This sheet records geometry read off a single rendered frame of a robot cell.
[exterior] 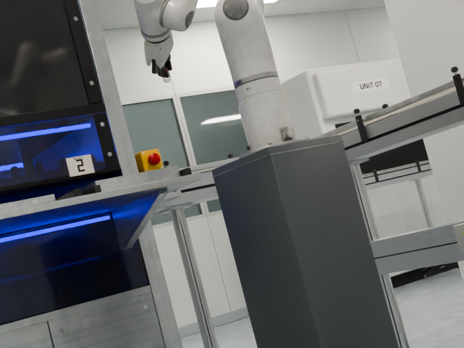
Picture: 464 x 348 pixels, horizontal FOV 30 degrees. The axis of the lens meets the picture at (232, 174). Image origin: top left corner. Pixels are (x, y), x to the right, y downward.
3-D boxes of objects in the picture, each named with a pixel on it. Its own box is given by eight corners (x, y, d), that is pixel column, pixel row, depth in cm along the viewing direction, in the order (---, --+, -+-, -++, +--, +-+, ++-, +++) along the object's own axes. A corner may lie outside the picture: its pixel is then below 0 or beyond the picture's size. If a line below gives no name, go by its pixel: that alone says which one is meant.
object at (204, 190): (135, 213, 289) (124, 168, 291) (117, 221, 302) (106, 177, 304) (295, 179, 327) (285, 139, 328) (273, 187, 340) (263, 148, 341)
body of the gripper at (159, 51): (150, 13, 241) (156, 40, 250) (136, 40, 236) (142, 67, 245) (175, 18, 239) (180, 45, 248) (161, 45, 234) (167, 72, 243)
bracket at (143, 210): (121, 250, 274) (110, 210, 275) (129, 248, 275) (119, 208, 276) (169, 234, 245) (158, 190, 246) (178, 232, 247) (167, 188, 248)
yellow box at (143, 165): (136, 177, 289) (130, 156, 290) (155, 173, 293) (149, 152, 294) (146, 172, 283) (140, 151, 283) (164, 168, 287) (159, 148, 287)
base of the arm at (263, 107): (325, 138, 223) (306, 69, 225) (269, 147, 211) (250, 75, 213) (279, 155, 238) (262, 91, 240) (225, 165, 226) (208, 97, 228)
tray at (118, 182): (56, 215, 262) (53, 203, 262) (132, 199, 276) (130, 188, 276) (97, 193, 233) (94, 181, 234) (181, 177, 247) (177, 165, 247)
